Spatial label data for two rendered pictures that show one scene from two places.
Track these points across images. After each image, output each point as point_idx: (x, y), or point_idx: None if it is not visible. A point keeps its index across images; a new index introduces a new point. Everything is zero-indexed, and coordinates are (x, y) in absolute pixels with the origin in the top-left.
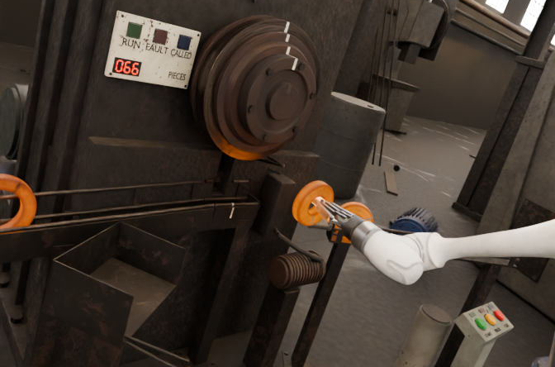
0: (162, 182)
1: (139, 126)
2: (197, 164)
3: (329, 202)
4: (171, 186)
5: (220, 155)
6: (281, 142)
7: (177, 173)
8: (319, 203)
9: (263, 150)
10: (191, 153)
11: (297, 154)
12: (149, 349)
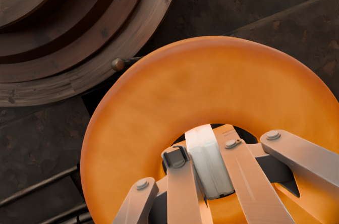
0: (3, 197)
1: None
2: (46, 142)
3: (237, 150)
4: (26, 198)
5: (81, 105)
6: (129, 2)
7: (20, 173)
8: (133, 191)
9: (89, 49)
10: (15, 128)
11: (297, 7)
12: None
